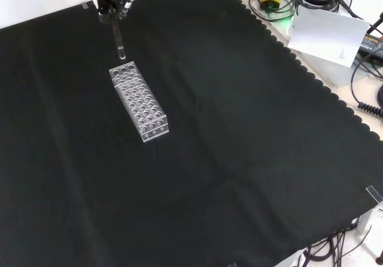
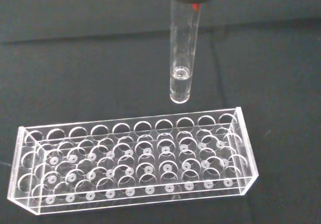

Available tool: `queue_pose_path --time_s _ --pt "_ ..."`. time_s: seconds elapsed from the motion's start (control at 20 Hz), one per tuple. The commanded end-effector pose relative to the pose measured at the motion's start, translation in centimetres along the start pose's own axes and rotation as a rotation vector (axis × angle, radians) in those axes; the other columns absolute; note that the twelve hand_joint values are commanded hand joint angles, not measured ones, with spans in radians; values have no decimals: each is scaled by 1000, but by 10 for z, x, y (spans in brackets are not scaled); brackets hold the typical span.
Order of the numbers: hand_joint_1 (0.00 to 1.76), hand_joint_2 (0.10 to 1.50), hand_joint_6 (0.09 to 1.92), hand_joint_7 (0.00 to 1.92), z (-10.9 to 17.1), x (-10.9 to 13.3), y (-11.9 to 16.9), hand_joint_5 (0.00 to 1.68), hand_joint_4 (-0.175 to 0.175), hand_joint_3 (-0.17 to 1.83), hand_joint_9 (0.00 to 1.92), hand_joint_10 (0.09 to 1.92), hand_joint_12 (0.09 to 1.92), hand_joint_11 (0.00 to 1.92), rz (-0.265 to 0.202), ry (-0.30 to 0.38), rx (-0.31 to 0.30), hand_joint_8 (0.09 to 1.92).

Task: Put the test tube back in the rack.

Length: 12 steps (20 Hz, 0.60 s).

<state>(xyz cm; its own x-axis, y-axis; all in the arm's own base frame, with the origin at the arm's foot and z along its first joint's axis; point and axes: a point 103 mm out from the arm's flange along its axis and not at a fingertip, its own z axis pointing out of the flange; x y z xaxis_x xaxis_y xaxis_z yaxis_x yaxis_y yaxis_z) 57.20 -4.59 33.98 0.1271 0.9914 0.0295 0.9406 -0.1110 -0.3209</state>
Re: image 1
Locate clear glass test tube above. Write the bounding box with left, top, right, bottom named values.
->
left=108, top=7, right=127, bottom=60

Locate black power adapter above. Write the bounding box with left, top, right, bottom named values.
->
left=357, top=28, right=383, bottom=57

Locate pale white board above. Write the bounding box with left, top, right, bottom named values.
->
left=287, top=7, right=371, bottom=69

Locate clear plastic test tube rack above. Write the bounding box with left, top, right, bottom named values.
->
left=108, top=60, right=170, bottom=144

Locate black bench cloth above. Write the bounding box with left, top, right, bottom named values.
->
left=0, top=0, right=383, bottom=267

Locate black coiled cable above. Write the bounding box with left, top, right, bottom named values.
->
left=357, top=100, right=383, bottom=117

